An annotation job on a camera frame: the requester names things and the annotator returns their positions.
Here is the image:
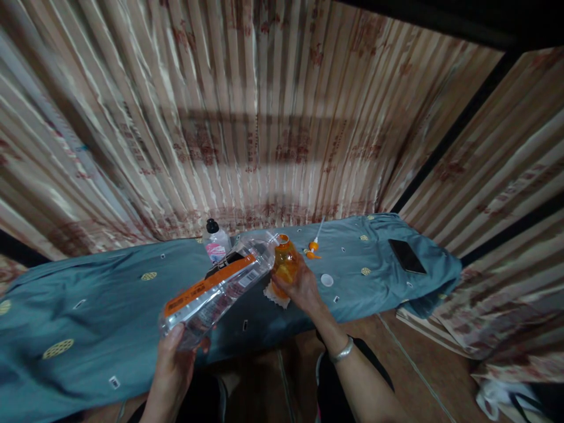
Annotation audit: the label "orange pump dispenser head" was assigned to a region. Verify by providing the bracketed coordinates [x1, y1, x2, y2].
[303, 216, 327, 260]

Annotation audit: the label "black smartphone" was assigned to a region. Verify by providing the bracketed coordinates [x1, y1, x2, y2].
[388, 239, 428, 276]

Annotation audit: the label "teal patterned cloth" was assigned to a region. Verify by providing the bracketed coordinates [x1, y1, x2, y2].
[0, 213, 462, 423]

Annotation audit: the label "person's right hand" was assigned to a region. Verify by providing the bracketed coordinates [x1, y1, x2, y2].
[270, 257, 325, 316]

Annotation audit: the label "striped beige curtain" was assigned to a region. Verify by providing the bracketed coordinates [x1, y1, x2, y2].
[0, 0, 564, 384]

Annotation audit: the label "person's right fingers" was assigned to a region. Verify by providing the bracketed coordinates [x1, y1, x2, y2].
[270, 274, 297, 297]

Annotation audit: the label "orange plastic bottle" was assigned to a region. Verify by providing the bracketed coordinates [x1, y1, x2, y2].
[270, 234, 301, 300]

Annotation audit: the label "person's left hand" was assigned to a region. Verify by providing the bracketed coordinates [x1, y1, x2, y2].
[151, 324, 212, 405]

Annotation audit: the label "clear refill pouch orange label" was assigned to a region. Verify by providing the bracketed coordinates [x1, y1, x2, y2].
[159, 231, 280, 353]

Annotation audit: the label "clear bottle black cap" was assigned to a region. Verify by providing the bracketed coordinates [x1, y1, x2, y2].
[202, 218, 231, 267]

